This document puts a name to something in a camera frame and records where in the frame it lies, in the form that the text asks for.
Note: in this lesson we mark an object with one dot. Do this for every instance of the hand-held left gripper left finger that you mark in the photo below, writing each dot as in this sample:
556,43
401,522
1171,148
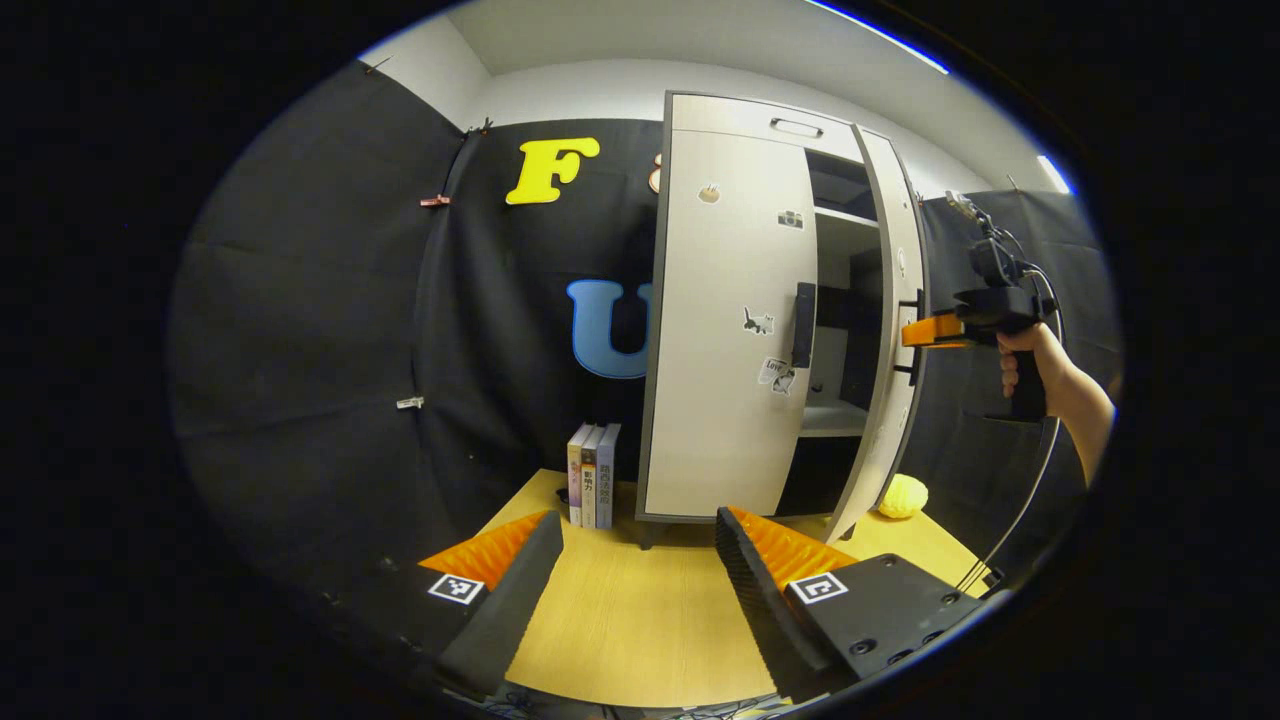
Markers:
510,610

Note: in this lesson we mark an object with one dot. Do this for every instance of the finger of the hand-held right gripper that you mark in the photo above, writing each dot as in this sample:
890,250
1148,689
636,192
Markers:
930,330

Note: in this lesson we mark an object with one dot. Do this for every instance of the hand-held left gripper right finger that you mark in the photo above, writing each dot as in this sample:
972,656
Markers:
755,610

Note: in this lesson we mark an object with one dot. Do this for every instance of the beige shoe cabinet door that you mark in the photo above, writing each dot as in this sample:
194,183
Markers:
890,440
720,400

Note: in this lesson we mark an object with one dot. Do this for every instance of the beige double-door shoe cabinet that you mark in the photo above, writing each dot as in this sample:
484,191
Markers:
680,110

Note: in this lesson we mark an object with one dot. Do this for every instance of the white cabinet shelf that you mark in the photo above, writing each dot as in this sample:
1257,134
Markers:
845,216
835,418

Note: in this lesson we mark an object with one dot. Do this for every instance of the beige cabinet flap panel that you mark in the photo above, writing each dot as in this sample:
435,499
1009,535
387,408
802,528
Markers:
720,115

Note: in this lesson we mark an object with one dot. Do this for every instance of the ceiling strip light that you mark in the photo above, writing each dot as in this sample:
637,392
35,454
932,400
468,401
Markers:
1055,175

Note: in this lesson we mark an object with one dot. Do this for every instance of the beige spine book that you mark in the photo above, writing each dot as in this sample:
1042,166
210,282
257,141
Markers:
575,480

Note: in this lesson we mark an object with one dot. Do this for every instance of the white spine book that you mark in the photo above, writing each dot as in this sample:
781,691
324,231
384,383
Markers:
590,480

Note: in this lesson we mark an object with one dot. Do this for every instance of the grey spine book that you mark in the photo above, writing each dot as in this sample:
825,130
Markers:
607,480

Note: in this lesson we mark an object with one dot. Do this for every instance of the yellow ribbed ball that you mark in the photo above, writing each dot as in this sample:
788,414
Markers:
903,496

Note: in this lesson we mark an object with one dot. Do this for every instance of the white clip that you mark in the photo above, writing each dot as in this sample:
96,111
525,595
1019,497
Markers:
410,403

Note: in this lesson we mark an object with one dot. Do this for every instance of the black backdrop cloth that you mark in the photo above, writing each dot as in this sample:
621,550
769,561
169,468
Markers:
300,350

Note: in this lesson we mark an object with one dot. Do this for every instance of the pink clip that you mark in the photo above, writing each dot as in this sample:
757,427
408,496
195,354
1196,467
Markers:
435,201

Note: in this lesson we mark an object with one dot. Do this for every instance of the black clip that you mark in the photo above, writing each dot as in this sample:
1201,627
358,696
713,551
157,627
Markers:
376,65
480,127

